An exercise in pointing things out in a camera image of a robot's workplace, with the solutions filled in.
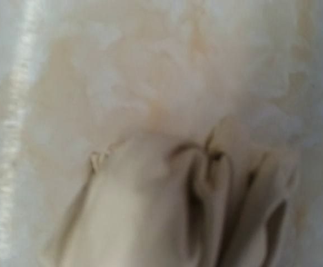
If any beige folding umbrella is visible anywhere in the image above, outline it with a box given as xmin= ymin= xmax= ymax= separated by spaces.
xmin=41 ymin=121 xmax=298 ymax=266

